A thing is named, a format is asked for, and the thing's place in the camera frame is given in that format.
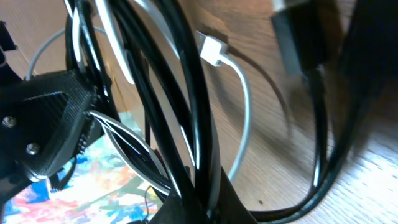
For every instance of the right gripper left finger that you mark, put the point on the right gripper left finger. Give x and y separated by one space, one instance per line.
185 209

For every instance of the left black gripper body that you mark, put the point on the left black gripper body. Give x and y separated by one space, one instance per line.
44 126

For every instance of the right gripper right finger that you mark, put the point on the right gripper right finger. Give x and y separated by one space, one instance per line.
229 209

